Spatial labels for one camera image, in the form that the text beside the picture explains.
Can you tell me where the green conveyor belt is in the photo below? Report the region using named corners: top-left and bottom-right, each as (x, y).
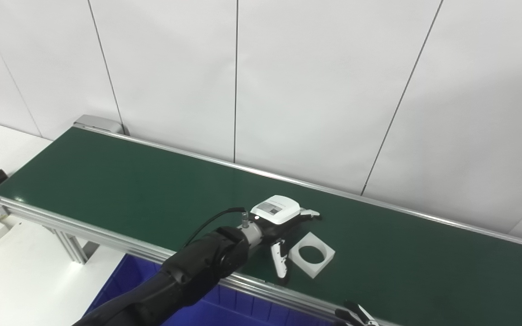
top-left (0, 127), bottom-right (522, 326)
top-left (0, 122), bottom-right (522, 326)

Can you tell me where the aluminium conveyor leg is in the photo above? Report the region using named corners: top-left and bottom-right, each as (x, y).
top-left (53, 226), bottom-right (90, 264)

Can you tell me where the blue plastic bin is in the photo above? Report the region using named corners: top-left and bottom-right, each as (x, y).
top-left (84, 254), bottom-right (334, 326)

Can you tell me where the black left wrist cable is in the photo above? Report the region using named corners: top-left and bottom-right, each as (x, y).
top-left (183, 207), bottom-right (249, 247)

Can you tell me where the white square part with hole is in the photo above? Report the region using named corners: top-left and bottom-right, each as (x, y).
top-left (288, 232), bottom-right (336, 278)

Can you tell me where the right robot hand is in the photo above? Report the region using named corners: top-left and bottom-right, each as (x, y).
top-left (333, 301), bottom-right (379, 326)

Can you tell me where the grey conveyor end housing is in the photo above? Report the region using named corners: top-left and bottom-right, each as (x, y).
top-left (73, 115), bottom-right (126, 135)

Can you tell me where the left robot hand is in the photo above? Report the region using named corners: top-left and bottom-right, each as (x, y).
top-left (251, 195), bottom-right (321, 279)

